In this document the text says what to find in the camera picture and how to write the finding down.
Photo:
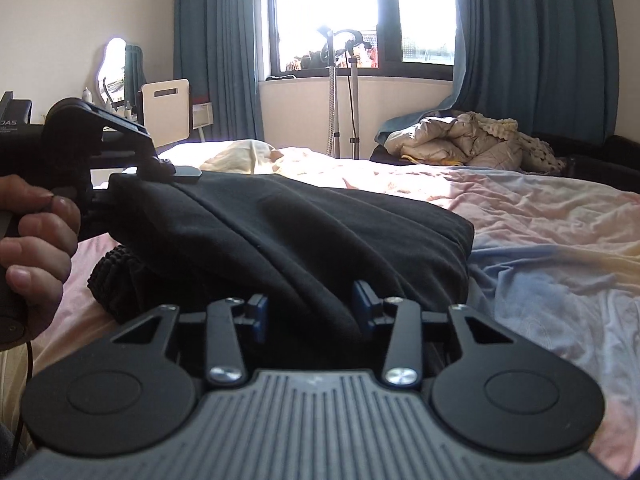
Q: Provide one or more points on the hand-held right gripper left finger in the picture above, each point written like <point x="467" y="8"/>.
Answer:
<point x="257" y="315"/>

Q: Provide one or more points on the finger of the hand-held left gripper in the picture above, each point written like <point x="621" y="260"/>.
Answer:
<point x="130" y="135"/>

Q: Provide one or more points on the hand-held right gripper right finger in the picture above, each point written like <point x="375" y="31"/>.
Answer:
<point x="362" y="307"/>

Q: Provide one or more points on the black sweatshirt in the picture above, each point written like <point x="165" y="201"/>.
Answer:
<point x="300" y="230"/>

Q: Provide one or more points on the person's left hand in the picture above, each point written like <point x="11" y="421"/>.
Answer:
<point x="40" y="240"/>

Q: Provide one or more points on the white chair back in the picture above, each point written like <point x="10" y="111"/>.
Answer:
<point x="165" y="120"/>

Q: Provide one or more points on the white bottle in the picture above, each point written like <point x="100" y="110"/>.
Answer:
<point x="87" y="96"/>

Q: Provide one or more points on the pale yellow cloth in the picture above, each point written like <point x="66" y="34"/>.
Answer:
<point x="240" y="157"/>

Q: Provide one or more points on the teal curtain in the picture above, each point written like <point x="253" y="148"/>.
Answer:
<point x="525" y="35"/>
<point x="215" y="35"/>

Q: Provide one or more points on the beige quilted blanket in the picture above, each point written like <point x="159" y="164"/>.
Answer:
<point x="440" y="140"/>

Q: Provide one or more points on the garment steamer stand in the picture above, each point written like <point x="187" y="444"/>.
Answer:
<point x="354" y="110"/>

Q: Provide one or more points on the cream knitted blanket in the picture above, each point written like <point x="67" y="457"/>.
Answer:
<point x="537" y="155"/>

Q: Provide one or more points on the window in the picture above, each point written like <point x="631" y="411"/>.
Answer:
<point x="325" y="0"/>

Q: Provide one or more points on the black sofa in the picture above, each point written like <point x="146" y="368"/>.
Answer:
<point x="600" y="160"/>

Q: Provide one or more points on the wavy wall mirror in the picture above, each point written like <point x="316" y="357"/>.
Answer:
<point x="112" y="65"/>

